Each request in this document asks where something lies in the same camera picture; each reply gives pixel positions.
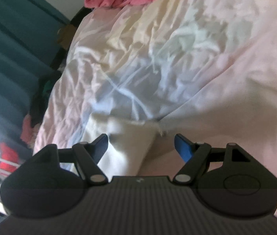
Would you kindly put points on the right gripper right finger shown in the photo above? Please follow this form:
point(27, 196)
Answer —
point(229, 181)

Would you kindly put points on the dark teal curtain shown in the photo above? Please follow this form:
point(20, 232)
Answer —
point(28, 46)

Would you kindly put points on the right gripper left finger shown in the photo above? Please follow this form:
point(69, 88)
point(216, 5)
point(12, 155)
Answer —
point(54, 180)

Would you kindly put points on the pink patterned bed sheet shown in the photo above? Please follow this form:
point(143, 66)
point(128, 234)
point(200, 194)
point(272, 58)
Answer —
point(206, 69)

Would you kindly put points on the dark clothes pile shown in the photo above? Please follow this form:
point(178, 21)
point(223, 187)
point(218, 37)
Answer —
point(39, 102)

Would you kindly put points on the white zip-up jacket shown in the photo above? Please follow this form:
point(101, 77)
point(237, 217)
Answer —
point(129, 142)

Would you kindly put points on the red bag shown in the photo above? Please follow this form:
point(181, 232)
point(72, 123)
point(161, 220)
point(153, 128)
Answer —
point(10, 155)

